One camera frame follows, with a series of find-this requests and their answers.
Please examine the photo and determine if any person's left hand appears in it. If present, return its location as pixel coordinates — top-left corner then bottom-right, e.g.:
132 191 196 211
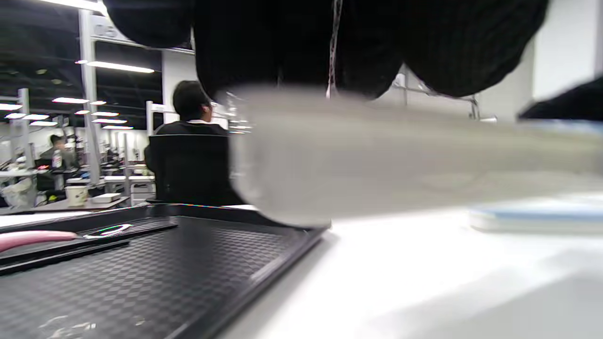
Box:
104 0 549 100

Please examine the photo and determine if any person's right hand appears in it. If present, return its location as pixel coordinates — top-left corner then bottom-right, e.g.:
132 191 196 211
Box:
518 78 603 122

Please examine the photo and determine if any blue sliding lunch box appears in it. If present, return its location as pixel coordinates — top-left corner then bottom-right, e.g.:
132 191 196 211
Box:
226 85 603 227
469 198 603 236

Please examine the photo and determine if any black chopstick utensil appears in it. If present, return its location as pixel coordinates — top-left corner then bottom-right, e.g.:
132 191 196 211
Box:
0 224 179 264
0 241 131 277

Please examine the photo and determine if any pink handled spoon utensil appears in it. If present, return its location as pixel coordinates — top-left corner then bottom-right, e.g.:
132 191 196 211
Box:
0 223 133 253

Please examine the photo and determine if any black mesh office chair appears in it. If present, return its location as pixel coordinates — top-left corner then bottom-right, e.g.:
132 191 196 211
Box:
144 134 245 208

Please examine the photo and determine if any black plastic tray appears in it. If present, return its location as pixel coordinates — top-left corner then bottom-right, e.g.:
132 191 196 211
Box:
0 203 331 339

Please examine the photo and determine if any white paper cup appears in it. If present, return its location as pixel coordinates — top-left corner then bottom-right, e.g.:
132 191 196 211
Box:
65 185 89 208

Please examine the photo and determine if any brown side table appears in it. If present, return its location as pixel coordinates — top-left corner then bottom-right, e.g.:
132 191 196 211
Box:
33 197 130 213

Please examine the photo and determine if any group of white frame posts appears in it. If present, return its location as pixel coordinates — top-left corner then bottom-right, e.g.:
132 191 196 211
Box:
14 9 165 198

